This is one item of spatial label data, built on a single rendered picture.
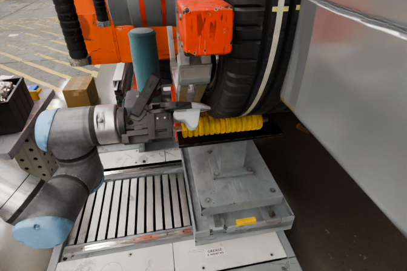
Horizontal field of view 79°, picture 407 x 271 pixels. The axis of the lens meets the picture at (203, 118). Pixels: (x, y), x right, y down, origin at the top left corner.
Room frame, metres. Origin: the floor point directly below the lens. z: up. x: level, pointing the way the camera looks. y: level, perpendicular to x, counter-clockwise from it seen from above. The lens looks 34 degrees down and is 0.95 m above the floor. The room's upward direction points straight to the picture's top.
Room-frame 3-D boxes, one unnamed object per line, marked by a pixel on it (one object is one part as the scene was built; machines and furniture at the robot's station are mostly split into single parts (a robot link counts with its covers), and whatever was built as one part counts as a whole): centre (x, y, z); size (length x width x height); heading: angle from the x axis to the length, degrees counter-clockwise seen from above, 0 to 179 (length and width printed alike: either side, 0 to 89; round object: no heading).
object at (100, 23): (0.85, 0.33, 0.83); 0.04 x 0.04 x 0.16
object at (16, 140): (0.76, 0.70, 0.44); 0.43 x 0.17 x 0.03; 10
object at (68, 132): (0.45, 0.30, 0.62); 0.12 x 0.09 x 0.10; 101
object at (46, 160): (0.79, 0.71, 0.21); 0.10 x 0.10 x 0.42; 10
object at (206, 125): (0.62, -0.06, 0.51); 0.29 x 0.06 x 0.06; 100
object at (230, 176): (0.75, -0.10, 0.32); 0.40 x 0.30 x 0.28; 10
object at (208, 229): (0.75, -0.10, 0.13); 0.50 x 0.36 x 0.10; 10
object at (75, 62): (0.51, 0.26, 0.83); 0.04 x 0.04 x 0.16
